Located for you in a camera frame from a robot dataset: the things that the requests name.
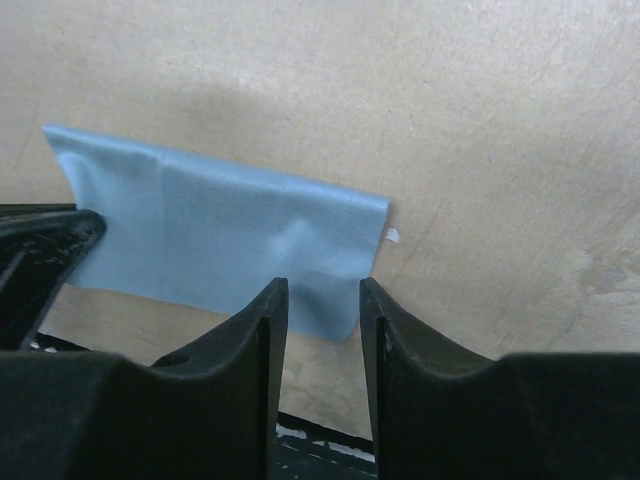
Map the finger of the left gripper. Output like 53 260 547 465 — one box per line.
1 204 107 350

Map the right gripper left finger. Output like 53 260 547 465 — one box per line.
151 278 289 479

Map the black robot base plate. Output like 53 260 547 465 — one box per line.
29 329 379 480

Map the light blue cleaning cloth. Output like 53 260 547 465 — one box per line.
43 125 389 341

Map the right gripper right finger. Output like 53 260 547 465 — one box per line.
359 278 492 479

